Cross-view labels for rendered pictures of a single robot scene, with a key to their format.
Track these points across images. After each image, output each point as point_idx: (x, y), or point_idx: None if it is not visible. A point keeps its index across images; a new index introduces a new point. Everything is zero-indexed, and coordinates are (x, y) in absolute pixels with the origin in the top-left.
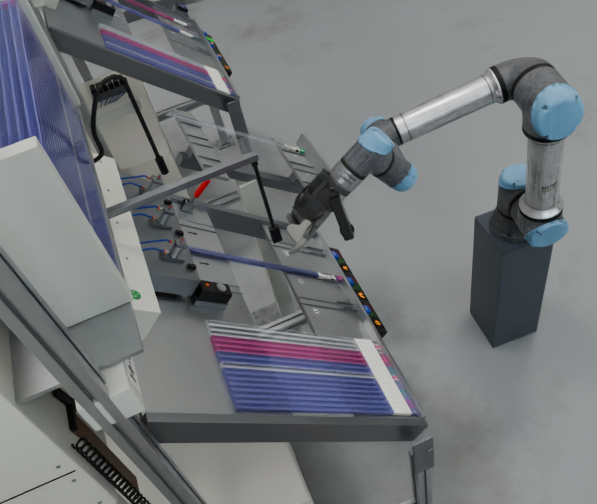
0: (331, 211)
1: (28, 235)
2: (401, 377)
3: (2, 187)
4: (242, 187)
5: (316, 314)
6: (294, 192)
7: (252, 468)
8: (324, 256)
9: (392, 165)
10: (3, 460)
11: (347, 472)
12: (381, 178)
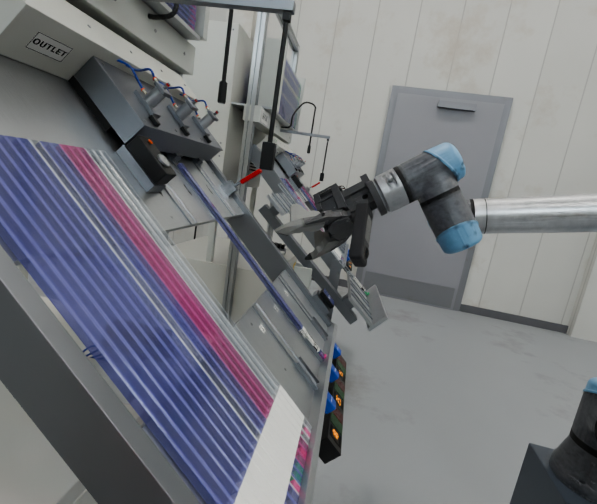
0: (352, 219)
1: None
2: (306, 492)
3: None
4: (297, 267)
5: (258, 328)
6: (339, 310)
7: None
8: (325, 339)
9: (453, 193)
10: None
11: None
12: (431, 209)
